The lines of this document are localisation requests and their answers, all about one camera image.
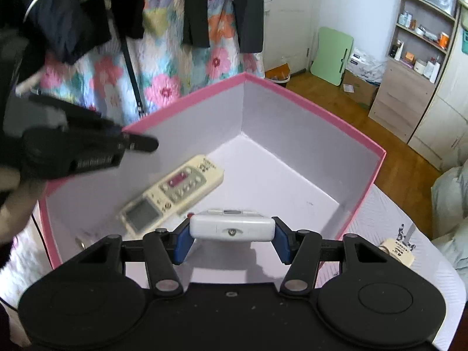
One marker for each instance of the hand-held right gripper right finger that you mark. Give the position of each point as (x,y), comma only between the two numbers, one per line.
(283,243)

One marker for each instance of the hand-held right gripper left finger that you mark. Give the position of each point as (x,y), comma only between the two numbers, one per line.
(182,245)

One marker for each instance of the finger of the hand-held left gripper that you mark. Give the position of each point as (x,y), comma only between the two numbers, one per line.
(142,143)
(80,117)

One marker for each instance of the white remote control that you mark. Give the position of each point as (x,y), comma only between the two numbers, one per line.
(232,226)

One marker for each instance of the cream remote control pink panel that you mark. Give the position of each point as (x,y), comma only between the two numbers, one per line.
(175,186)

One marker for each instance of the pink cardboard box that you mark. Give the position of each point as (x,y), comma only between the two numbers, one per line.
(292,161)

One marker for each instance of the cream tag with keyring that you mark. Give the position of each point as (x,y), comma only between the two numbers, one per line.
(400,251)

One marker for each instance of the person's left forearm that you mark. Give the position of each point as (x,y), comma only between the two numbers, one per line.
(18,201)

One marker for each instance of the black belt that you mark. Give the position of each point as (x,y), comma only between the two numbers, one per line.
(132,76)

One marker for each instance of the floral quilt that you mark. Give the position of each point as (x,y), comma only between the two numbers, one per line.
(164,65)

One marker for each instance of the white quilted cover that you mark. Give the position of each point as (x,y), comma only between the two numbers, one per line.
(365,212)

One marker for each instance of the dark navy jacket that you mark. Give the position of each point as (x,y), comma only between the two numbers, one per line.
(69,14)

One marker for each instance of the trash bin with orange bag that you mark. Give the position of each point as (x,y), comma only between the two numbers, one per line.
(278,75)

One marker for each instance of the paper slip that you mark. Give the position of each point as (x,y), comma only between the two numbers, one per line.
(348,88)

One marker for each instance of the grey puffer jacket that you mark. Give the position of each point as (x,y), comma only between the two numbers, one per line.
(451,208)

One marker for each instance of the dark grey hanging shirt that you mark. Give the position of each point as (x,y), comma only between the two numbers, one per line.
(252,11)

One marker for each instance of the white door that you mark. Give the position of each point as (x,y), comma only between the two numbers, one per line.
(289,25)

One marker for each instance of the wooden bookshelf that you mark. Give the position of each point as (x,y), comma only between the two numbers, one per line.
(398,91)

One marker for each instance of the green folding table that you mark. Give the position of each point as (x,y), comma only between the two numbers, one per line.
(331,55)

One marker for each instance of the plastic wrapped tissue packs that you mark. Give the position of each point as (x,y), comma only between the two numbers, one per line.
(365,64)

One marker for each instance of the light wooden wardrobe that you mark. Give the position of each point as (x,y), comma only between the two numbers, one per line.
(446,117)

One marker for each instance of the white jar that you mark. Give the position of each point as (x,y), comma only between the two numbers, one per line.
(420,67)

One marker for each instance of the white pump bottle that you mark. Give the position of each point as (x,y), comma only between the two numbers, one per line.
(433,71)

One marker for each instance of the orange bottle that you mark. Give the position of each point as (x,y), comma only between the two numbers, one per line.
(443,40)

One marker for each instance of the teal hanging pouch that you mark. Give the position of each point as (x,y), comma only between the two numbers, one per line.
(465,41)

